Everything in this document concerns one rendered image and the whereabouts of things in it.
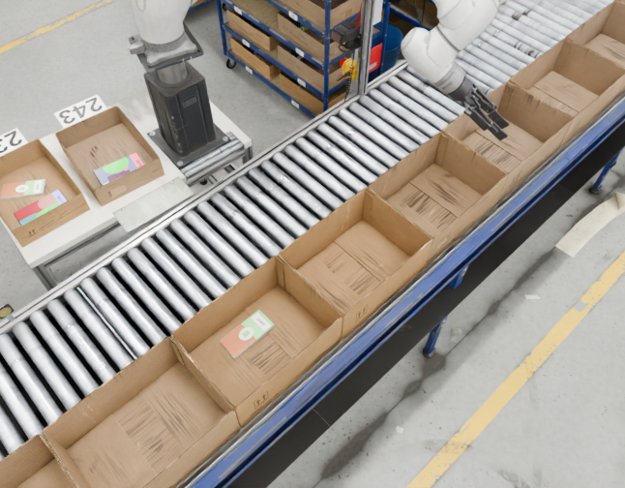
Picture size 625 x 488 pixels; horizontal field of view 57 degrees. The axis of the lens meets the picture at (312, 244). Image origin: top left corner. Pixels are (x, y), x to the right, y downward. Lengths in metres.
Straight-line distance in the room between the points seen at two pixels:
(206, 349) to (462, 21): 1.20
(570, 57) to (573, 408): 1.51
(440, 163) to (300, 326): 0.85
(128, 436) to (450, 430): 1.45
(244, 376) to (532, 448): 1.44
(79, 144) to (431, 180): 1.46
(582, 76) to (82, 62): 3.15
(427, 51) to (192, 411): 1.23
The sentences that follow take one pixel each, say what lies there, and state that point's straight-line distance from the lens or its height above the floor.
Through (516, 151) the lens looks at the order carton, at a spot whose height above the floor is 0.89.
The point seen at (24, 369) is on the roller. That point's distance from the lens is 2.12.
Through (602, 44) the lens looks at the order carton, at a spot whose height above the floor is 0.89.
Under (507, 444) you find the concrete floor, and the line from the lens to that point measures 2.73.
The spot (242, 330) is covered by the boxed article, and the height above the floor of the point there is 0.90.
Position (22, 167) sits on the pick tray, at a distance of 2.65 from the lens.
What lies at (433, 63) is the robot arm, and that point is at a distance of 1.79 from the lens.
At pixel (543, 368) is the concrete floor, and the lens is 2.91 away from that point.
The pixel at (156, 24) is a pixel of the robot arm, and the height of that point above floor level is 1.35.
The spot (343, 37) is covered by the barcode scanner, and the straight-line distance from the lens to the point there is 2.48.
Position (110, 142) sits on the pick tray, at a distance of 2.61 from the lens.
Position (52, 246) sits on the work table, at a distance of 2.34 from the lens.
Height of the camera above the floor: 2.50
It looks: 55 degrees down
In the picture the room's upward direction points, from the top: straight up
